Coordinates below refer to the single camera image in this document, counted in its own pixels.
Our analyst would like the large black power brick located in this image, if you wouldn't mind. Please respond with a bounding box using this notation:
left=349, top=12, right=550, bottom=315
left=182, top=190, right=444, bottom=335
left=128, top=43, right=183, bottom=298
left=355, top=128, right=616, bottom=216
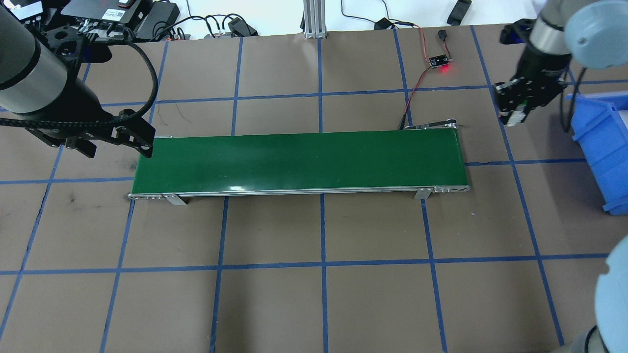
left=133, top=1, right=181, bottom=42

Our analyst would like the green push button white base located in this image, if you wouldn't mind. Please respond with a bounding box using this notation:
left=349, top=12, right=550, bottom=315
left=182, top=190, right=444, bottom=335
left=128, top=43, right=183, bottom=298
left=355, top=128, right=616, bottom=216
left=500, top=101, right=529, bottom=128

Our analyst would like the blue open-front plastic bin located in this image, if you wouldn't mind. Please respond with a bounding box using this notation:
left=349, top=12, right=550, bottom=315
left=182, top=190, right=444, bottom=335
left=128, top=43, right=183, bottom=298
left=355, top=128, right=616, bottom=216
left=564, top=92, right=628, bottom=216

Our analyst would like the small circuit board red LED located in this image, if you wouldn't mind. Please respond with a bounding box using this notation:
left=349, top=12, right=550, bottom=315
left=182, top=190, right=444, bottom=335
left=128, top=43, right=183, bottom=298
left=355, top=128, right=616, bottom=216
left=428, top=55, right=452, bottom=74

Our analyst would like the green belt conveyor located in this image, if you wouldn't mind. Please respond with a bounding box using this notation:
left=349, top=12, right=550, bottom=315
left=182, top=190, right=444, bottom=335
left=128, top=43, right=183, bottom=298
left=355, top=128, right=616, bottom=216
left=128, top=122, right=471, bottom=205

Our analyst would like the black flat electronics box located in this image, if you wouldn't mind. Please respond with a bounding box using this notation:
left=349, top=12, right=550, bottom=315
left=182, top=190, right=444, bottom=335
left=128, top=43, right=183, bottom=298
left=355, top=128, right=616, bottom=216
left=10, top=0, right=62, bottom=35

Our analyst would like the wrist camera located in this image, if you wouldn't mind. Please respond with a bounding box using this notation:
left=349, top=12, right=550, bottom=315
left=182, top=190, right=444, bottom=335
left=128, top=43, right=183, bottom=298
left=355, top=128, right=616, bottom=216
left=42, top=27, right=123, bottom=65
left=499, top=18, right=537, bottom=46

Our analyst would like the black looped desk cable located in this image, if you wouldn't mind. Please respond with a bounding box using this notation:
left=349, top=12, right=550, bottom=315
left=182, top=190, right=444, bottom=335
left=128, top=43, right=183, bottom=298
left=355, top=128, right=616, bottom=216
left=177, top=0, right=236, bottom=39

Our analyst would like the small black power adapter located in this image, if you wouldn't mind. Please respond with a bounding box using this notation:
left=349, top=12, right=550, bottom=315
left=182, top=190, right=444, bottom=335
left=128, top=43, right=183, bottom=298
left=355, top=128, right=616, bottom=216
left=445, top=0, right=473, bottom=27

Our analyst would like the thin black device cable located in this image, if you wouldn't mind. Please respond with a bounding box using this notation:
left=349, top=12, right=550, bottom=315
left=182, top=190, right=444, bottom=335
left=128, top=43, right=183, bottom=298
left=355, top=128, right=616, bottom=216
left=340, top=0, right=391, bottom=24

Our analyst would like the black computer with label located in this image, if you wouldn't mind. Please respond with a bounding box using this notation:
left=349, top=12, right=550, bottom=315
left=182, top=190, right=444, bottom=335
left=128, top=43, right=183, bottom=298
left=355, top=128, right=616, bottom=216
left=58, top=0, right=154, bottom=29

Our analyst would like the aluminium profile post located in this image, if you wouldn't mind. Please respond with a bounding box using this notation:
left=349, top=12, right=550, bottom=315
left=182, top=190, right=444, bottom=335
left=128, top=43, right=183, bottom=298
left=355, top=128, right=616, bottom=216
left=301, top=0, right=328, bottom=40

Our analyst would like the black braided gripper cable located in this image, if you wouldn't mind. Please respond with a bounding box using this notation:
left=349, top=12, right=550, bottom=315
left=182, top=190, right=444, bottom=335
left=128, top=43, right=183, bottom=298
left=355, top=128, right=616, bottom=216
left=0, top=37, right=159, bottom=129

